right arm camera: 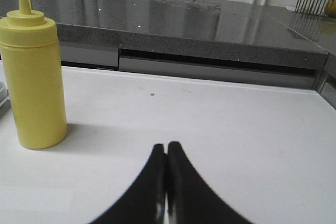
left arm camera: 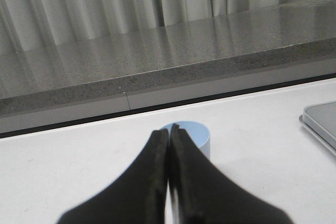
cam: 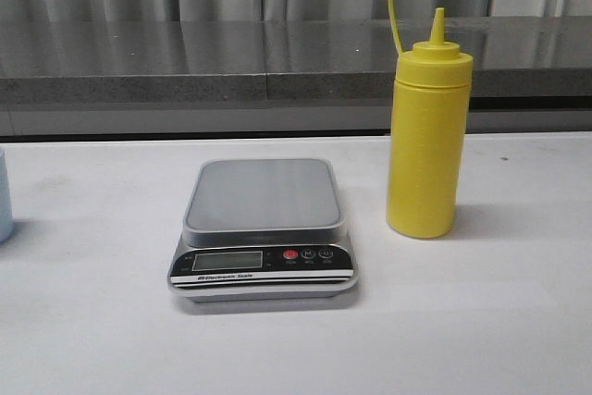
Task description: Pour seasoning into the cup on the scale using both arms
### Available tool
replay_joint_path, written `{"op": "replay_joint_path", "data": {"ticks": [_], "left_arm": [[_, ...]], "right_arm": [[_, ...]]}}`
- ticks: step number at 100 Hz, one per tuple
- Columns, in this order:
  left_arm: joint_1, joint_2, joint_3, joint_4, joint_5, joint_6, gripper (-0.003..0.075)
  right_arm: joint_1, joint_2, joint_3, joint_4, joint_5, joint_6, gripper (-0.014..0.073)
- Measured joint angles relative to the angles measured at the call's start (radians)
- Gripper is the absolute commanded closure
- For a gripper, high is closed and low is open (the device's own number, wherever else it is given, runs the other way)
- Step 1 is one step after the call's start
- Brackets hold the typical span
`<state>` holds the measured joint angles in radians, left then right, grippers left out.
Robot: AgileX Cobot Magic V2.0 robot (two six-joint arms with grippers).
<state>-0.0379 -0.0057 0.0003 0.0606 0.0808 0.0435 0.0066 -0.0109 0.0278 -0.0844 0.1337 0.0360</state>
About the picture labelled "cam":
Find yellow squeeze bottle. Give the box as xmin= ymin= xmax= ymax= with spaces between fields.
xmin=387 ymin=0 xmax=474 ymax=239

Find light blue plastic cup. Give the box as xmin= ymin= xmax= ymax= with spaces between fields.
xmin=0 ymin=149 xmax=13 ymax=242

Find silver digital kitchen scale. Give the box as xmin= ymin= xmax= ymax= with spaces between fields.
xmin=167 ymin=158 xmax=359 ymax=302

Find grey stone counter ledge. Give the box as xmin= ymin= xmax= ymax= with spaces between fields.
xmin=1 ymin=17 xmax=591 ymax=141

